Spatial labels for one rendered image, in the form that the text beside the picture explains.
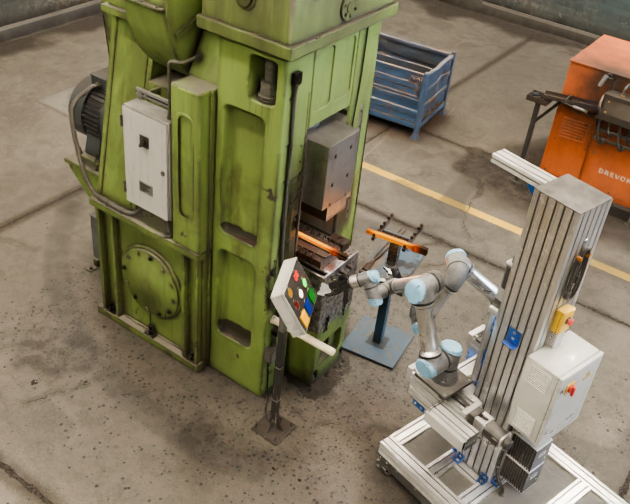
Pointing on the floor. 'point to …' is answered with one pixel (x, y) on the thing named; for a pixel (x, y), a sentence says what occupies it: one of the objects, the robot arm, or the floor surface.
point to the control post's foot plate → (273, 429)
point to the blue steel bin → (410, 82)
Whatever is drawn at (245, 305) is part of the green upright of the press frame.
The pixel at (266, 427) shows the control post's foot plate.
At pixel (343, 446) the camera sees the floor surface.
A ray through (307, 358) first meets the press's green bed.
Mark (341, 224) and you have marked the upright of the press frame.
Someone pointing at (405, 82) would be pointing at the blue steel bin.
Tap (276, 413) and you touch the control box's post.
